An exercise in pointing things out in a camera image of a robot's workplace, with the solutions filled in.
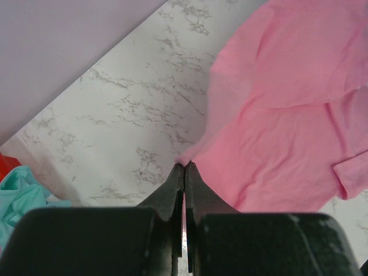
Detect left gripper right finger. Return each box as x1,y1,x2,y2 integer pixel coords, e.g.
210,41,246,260
184,163,362,275

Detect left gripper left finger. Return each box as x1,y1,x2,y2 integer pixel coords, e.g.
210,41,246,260
1,164,184,275

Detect pink t shirt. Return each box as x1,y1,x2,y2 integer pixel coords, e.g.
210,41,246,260
177,1,367,212

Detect mint green t shirt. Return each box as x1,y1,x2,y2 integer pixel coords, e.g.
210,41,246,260
1,166,72,251

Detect red plastic bin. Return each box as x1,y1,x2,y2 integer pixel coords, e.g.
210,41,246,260
0,154,21,181

